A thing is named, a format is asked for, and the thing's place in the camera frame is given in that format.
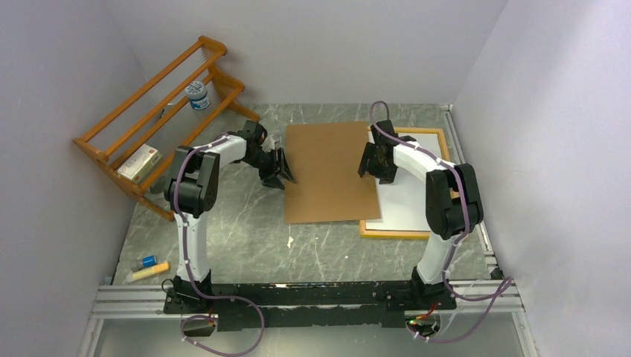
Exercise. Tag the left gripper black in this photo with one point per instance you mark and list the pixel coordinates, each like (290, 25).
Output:
(271, 181)

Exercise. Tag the white red cardboard box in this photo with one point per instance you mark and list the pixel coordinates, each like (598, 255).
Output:
(139, 164)

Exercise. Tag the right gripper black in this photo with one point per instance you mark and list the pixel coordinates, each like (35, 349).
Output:
(387, 175)

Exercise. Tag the brown cardboard backing board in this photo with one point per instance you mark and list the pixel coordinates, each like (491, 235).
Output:
(324, 159)

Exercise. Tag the yellow wooden picture frame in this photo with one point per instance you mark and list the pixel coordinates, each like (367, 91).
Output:
(394, 234)

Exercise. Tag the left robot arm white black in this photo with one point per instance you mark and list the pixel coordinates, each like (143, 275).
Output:
(192, 189)

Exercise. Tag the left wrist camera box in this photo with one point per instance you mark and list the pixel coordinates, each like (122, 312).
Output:
(270, 144)

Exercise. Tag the orange wooden shelf rack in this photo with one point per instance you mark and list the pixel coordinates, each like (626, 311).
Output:
(154, 118)

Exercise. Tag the white blue lidded jar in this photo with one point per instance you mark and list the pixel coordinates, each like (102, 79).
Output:
(197, 95)

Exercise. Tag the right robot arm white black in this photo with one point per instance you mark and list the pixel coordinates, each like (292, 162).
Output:
(452, 201)

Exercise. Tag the yellow glue stick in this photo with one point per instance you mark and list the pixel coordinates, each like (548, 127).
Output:
(147, 272)

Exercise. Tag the blue capped small tube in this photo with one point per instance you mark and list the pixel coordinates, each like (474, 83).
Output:
(144, 262)

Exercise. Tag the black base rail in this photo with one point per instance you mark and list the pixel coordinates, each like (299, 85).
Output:
(238, 306)

